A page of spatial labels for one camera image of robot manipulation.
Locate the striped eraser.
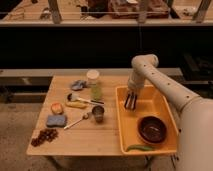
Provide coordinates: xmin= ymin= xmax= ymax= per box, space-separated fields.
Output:
xmin=124 ymin=92 xmax=137 ymax=110

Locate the yellow plastic tray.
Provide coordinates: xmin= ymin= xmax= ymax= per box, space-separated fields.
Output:
xmin=115 ymin=85 xmax=178 ymax=155

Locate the dark brown bowl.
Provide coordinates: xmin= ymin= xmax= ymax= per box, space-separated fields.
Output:
xmin=137 ymin=116 xmax=167 ymax=144

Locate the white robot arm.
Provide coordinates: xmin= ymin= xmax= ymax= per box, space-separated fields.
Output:
xmin=127 ymin=54 xmax=213 ymax=171

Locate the clear jar with white lid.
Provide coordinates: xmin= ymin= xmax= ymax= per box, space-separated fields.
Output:
xmin=86 ymin=69 xmax=102 ymax=101

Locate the small metal cup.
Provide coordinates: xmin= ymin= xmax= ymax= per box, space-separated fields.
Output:
xmin=92 ymin=105 xmax=105 ymax=123

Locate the metal spoon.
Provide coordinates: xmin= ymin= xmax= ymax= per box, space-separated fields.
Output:
xmin=63 ymin=113 xmax=89 ymax=130

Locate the green chili pepper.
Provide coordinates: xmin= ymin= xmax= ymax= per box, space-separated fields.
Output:
xmin=126 ymin=144 xmax=154 ymax=152

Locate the yellow banana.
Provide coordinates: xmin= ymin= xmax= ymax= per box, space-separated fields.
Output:
xmin=65 ymin=102 xmax=87 ymax=109

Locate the wooden table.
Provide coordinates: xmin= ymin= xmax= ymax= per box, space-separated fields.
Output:
xmin=26 ymin=75 xmax=127 ymax=158

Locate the makeup brush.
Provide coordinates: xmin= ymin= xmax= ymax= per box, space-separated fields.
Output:
xmin=67 ymin=93 xmax=104 ymax=105

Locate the orange peach fruit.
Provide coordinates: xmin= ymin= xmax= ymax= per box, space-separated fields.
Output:
xmin=51 ymin=103 xmax=63 ymax=115

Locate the blue sponge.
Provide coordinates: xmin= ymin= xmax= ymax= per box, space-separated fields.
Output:
xmin=46 ymin=115 xmax=67 ymax=127

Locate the bunch of dark grapes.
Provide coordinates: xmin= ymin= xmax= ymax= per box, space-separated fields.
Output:
xmin=31 ymin=129 xmax=58 ymax=147

